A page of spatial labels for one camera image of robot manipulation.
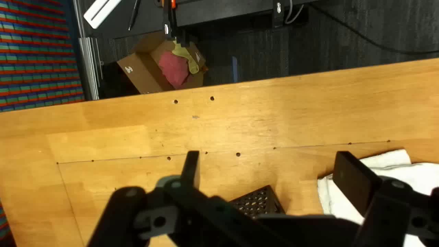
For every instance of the white flat strip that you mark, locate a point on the white flat strip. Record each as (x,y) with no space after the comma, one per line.
(102,11)

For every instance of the black perforated square cup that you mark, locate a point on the black perforated square cup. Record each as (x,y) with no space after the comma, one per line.
(258,201)

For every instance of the olive green rag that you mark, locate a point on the olive green rag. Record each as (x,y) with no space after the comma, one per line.
(190,57)

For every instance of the cardboard box with red cloth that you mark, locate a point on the cardboard box with red cloth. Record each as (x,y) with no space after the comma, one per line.
(142,73)

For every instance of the red cloth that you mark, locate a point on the red cloth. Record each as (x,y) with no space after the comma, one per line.
(173,69)

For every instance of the grey aluminium rail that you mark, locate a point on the grey aluminium rail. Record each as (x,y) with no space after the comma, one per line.
(89,69)

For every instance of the white terry cloth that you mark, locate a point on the white terry cloth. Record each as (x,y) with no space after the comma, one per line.
(398,161)

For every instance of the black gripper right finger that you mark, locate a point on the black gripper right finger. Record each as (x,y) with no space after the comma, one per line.
(354,176)

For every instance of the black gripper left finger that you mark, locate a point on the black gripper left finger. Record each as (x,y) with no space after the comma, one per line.
(192,166)

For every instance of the multicoloured striped curtain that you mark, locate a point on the multicoloured striped curtain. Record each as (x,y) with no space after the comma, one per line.
(36,50)

